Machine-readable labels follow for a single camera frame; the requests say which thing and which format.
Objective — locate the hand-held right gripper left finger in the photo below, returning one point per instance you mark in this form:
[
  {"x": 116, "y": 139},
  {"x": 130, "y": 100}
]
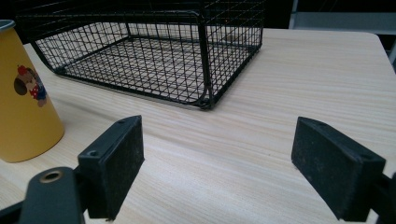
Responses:
[{"x": 113, "y": 168}]

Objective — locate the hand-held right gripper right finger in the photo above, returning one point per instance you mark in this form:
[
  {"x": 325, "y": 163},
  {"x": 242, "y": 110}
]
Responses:
[{"x": 330, "y": 168}]

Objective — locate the yellow cup with cartoon print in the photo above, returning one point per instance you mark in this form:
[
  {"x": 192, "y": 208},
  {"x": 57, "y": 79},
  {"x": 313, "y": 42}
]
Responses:
[{"x": 23, "y": 115}]

